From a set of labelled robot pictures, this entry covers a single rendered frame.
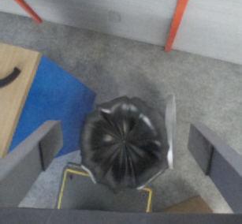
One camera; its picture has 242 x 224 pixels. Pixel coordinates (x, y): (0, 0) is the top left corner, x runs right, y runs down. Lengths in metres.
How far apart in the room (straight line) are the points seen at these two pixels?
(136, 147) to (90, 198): 0.56
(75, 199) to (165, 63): 1.38
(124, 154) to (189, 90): 0.90
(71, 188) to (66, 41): 1.41
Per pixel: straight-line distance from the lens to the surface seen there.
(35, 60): 0.84
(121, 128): 1.06
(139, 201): 1.37
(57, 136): 0.16
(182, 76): 1.69
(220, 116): 1.73
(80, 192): 1.43
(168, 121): 1.07
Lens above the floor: 1.59
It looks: 79 degrees down
